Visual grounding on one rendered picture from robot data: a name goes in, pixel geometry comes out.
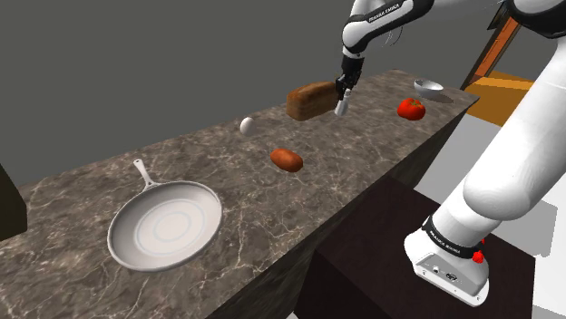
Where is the brown bread loaf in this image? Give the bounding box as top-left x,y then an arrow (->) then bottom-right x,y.
285,81 -> 340,122

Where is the red tomato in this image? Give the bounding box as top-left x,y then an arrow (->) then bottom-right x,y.
395,97 -> 427,122

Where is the brown potato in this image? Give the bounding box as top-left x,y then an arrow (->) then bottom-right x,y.
269,148 -> 305,174

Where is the white bowl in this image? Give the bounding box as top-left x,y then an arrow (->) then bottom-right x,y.
413,78 -> 445,100

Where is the white egg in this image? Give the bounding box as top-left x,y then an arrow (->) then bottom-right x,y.
239,116 -> 258,137

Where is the brown wooden door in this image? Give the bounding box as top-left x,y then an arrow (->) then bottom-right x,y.
459,3 -> 525,92

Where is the dark robot stand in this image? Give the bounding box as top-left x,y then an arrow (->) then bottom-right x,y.
293,175 -> 537,319

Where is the white frying pan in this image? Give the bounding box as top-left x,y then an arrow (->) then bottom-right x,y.
106,158 -> 223,273

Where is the dark block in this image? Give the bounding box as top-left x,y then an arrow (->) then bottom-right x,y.
0,162 -> 29,243

